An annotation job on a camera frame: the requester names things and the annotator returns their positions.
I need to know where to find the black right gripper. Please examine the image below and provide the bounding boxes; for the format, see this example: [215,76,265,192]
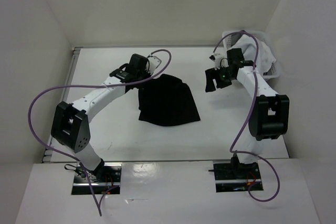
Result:
[205,65,235,92]

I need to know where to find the black skirt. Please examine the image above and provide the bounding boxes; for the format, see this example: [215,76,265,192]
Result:
[125,74,201,127]

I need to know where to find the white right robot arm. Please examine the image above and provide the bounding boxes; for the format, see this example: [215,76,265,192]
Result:
[205,48,289,179]

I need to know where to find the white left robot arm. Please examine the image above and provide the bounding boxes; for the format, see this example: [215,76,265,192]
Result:
[51,54,162,182]

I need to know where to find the white plastic basket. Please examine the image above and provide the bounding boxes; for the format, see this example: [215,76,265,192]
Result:
[222,30,280,80]

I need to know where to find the white skirt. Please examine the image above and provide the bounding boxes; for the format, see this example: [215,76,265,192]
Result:
[230,34,276,74]

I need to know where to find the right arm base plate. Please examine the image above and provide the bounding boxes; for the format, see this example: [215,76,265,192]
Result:
[208,161,264,193]

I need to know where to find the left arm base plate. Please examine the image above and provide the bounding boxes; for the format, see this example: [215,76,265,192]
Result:
[64,163,122,195]

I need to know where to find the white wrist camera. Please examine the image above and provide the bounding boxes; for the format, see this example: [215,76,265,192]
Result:
[209,53,225,70]
[146,55,162,75]

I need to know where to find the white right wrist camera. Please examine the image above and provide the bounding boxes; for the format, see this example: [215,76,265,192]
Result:
[209,53,225,70]

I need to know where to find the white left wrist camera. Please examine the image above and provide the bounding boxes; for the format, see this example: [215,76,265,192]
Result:
[146,55,162,75]

